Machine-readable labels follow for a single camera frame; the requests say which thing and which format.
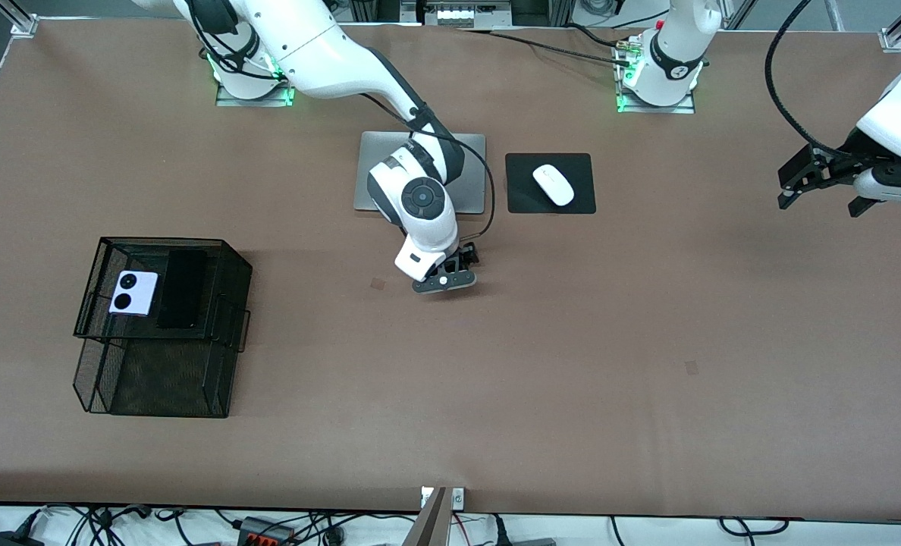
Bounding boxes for long black smartphone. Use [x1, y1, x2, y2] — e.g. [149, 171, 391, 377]
[155, 249, 209, 331]

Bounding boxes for small metal bracket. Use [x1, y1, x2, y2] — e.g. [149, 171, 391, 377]
[420, 487, 466, 510]

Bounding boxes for black power strip red switches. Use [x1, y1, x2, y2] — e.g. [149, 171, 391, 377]
[237, 516, 298, 546]

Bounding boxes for lavender flip phone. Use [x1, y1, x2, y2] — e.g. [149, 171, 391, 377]
[108, 269, 159, 318]

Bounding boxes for black mesh two-tier tray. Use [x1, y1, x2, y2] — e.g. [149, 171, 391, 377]
[73, 237, 254, 419]

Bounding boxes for silver laptop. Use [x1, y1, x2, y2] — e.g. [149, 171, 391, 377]
[353, 131, 487, 215]

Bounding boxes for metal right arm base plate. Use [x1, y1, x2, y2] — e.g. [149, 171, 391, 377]
[215, 29, 297, 108]

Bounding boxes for black looped cable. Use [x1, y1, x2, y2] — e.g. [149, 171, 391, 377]
[718, 516, 790, 538]

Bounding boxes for black mouse pad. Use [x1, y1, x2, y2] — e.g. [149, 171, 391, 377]
[505, 152, 597, 215]

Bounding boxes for brown slanted post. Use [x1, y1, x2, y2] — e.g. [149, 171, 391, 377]
[401, 488, 451, 546]

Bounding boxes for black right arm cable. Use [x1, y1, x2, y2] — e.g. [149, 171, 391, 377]
[189, 0, 496, 243]

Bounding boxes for white computer mouse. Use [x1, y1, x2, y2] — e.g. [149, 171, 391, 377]
[532, 163, 576, 208]

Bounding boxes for black cable on table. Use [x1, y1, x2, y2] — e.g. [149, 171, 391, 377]
[457, 27, 635, 67]

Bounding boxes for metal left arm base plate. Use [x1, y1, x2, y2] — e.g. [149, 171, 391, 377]
[615, 36, 698, 115]

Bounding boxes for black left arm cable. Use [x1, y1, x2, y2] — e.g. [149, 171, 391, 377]
[764, 0, 857, 160]

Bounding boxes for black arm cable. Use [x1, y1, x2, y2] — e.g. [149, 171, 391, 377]
[189, 0, 496, 243]
[764, 0, 857, 160]

